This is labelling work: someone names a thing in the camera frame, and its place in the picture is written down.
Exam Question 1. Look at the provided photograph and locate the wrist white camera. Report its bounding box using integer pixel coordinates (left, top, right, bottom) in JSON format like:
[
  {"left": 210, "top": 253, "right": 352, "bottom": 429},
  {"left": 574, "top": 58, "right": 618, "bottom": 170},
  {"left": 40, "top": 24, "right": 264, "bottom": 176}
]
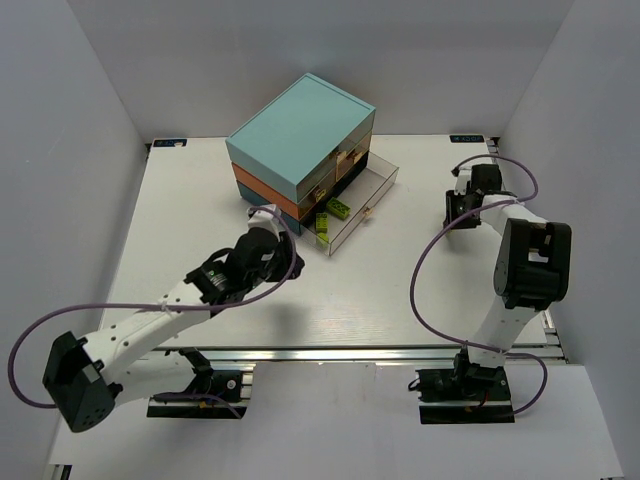
[
  {"left": 247, "top": 204, "right": 281, "bottom": 241},
  {"left": 451, "top": 167, "right": 472, "bottom": 195}
]

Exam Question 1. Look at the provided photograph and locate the lime 2x3 lego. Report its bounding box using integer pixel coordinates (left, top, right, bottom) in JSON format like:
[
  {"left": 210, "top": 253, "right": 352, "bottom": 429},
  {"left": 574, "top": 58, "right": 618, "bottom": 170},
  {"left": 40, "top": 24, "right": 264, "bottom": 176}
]
[{"left": 326, "top": 198, "right": 351, "bottom": 220}]

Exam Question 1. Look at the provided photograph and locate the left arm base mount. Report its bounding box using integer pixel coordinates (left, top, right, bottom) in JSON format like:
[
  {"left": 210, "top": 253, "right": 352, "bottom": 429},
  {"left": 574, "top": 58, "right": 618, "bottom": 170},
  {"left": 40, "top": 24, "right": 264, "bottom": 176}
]
[{"left": 146, "top": 347, "right": 253, "bottom": 420}]

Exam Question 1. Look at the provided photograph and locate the right blue label sticker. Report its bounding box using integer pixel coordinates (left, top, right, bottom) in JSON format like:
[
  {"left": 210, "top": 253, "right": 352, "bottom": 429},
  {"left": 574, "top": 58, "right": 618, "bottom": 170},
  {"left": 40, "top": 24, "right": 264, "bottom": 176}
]
[{"left": 449, "top": 134, "right": 485, "bottom": 143}]

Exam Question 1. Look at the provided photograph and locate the blue label sticker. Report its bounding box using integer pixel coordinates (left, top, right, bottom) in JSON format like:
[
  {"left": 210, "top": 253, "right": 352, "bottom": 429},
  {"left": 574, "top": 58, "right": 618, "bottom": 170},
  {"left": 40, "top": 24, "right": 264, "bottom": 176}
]
[
  {"left": 449, "top": 134, "right": 485, "bottom": 143},
  {"left": 152, "top": 138, "right": 187, "bottom": 148}
]

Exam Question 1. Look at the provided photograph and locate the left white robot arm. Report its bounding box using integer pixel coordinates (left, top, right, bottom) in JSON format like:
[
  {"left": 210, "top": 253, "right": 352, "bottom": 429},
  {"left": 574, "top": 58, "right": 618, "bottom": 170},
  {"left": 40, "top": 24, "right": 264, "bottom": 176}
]
[{"left": 43, "top": 228, "right": 305, "bottom": 433}]

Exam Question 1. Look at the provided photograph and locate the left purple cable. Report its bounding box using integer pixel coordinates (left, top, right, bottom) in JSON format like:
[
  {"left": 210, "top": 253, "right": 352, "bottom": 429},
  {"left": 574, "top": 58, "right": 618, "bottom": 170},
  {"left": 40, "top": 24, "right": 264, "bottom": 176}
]
[{"left": 8, "top": 205, "right": 297, "bottom": 419}]

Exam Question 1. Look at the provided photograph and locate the left blue label sticker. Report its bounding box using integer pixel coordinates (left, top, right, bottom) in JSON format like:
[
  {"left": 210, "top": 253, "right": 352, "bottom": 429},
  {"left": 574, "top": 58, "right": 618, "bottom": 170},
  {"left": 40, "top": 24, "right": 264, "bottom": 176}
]
[{"left": 152, "top": 138, "right": 187, "bottom": 148}]

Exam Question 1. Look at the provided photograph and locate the lime 2x2 lego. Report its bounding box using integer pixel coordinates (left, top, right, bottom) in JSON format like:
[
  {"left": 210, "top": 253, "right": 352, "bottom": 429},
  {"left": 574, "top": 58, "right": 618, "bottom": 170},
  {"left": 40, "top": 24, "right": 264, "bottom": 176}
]
[{"left": 315, "top": 212, "right": 329, "bottom": 233}]

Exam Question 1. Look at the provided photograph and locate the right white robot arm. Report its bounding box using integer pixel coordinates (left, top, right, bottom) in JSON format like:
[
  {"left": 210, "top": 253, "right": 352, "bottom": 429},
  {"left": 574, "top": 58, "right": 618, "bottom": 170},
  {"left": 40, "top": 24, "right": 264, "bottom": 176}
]
[{"left": 443, "top": 164, "right": 572, "bottom": 369}]

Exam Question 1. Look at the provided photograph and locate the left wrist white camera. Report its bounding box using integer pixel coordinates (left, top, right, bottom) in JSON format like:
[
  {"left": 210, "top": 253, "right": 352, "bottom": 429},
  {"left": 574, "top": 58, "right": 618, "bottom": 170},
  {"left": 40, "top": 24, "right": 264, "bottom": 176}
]
[{"left": 247, "top": 204, "right": 281, "bottom": 241}]

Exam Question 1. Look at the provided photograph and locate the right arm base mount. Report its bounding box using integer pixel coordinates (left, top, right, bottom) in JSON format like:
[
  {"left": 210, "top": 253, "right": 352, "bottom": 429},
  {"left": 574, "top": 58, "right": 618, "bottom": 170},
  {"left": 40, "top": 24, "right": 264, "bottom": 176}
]
[{"left": 407, "top": 349, "right": 515, "bottom": 425}]

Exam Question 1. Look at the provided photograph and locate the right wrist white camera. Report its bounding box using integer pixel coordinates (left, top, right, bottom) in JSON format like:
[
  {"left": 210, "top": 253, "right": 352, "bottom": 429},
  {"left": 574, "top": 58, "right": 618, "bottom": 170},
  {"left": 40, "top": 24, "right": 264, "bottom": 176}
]
[{"left": 451, "top": 167, "right": 472, "bottom": 195}]

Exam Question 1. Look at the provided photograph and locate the large clear bottom drawer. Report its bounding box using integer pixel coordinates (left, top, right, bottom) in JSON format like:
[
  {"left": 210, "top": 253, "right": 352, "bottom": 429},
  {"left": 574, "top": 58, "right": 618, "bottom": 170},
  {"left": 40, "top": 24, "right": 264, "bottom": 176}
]
[{"left": 300, "top": 152, "right": 399, "bottom": 256}]

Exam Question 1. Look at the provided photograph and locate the teal orange drawer cabinet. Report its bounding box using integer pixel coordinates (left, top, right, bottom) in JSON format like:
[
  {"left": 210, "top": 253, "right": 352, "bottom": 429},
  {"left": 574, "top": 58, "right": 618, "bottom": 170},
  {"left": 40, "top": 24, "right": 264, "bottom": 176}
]
[{"left": 225, "top": 73, "right": 376, "bottom": 234}]

